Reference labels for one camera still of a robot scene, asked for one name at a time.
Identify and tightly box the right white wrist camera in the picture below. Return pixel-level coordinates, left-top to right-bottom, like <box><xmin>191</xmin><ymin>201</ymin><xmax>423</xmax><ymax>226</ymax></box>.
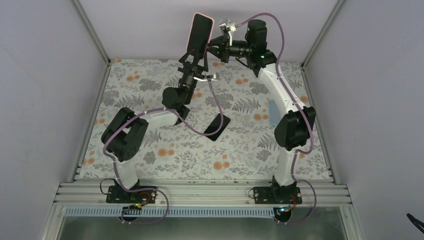
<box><xmin>218</xmin><ymin>18</ymin><xmax>237</xmax><ymax>47</ymax></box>

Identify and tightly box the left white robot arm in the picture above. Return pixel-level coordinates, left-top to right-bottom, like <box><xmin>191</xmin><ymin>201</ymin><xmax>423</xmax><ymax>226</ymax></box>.
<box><xmin>101</xmin><ymin>49</ymin><xmax>210</xmax><ymax>203</ymax></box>

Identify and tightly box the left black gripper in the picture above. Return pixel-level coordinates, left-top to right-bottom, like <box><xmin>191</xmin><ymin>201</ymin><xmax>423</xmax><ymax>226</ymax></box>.
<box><xmin>177</xmin><ymin>45</ymin><xmax>207</xmax><ymax>105</ymax></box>

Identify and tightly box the left aluminium corner post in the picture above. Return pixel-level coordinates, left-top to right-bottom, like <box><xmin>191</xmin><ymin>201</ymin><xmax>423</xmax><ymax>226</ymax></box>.
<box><xmin>72</xmin><ymin>0</ymin><xmax>111</xmax><ymax>66</ymax></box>

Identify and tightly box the floral patterned table mat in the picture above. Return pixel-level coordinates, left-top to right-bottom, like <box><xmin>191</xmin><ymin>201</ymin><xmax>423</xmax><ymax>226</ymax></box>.
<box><xmin>79</xmin><ymin>58</ymin><xmax>332</xmax><ymax>181</ymax></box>

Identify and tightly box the aluminium corner post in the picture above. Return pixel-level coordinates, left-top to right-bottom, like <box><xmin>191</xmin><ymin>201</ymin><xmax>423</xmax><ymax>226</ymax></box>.
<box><xmin>72</xmin><ymin>0</ymin><xmax>111</xmax><ymax>66</ymax></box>
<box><xmin>301</xmin><ymin>0</ymin><xmax>345</xmax><ymax>69</ymax></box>

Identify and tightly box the light blue phone case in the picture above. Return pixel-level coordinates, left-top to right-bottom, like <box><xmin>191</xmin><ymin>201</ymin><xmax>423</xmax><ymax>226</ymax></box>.
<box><xmin>268</xmin><ymin>99</ymin><xmax>282</xmax><ymax>127</ymax></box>

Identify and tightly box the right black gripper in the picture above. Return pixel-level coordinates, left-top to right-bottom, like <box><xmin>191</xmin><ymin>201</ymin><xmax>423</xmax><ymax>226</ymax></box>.
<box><xmin>201</xmin><ymin>36</ymin><xmax>252</xmax><ymax>65</ymax></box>

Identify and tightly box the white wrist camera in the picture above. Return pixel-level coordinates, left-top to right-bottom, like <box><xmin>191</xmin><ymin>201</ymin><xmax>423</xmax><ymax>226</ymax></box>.
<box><xmin>193</xmin><ymin>72</ymin><xmax>220</xmax><ymax>82</ymax></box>
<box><xmin>218</xmin><ymin>18</ymin><xmax>237</xmax><ymax>47</ymax></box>

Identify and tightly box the aluminium rail frame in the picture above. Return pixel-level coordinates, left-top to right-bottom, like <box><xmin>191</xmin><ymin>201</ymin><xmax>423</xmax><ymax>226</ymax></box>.
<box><xmin>53</xmin><ymin>178</ymin><xmax>352</xmax><ymax>218</ymax></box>

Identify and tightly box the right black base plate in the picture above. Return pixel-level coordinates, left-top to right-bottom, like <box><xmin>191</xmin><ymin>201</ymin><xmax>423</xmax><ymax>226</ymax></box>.
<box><xmin>253</xmin><ymin>184</ymin><xmax>303</xmax><ymax>205</ymax></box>

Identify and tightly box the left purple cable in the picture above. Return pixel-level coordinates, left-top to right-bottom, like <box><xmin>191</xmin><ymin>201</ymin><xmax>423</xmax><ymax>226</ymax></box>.
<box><xmin>102</xmin><ymin>77</ymin><xmax>226</xmax><ymax>225</ymax></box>

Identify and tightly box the phone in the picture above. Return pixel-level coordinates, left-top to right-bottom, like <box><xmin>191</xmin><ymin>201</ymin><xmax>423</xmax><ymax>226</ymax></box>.
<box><xmin>186</xmin><ymin>12</ymin><xmax>215</xmax><ymax>58</ymax></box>
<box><xmin>203</xmin><ymin>113</ymin><xmax>231</xmax><ymax>142</ymax></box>

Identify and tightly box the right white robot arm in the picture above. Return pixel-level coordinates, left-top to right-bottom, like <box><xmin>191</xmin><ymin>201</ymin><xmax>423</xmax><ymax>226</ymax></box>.
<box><xmin>208</xmin><ymin>19</ymin><xmax>316</xmax><ymax>205</ymax></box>

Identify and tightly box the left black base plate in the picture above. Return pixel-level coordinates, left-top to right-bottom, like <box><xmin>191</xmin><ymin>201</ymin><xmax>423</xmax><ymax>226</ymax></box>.
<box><xmin>105</xmin><ymin>185</ymin><xmax>157</xmax><ymax>205</ymax></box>

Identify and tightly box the black object at edge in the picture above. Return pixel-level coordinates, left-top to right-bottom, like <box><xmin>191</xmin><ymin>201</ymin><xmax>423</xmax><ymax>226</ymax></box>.
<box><xmin>406</xmin><ymin>212</ymin><xmax>424</xmax><ymax>233</ymax></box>

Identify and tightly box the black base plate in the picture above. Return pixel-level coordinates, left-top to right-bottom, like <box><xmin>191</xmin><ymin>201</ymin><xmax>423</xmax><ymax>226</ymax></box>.
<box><xmin>253</xmin><ymin>184</ymin><xmax>303</xmax><ymax>205</ymax></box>
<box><xmin>105</xmin><ymin>185</ymin><xmax>157</xmax><ymax>205</ymax></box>

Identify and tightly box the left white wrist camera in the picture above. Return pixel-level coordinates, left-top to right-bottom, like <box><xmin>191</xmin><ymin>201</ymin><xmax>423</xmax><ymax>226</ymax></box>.
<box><xmin>193</xmin><ymin>72</ymin><xmax>220</xmax><ymax>82</ymax></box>

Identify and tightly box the right aluminium corner post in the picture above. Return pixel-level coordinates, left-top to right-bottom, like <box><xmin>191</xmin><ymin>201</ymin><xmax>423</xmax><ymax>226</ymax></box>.
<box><xmin>301</xmin><ymin>0</ymin><xmax>345</xmax><ymax>69</ymax></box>

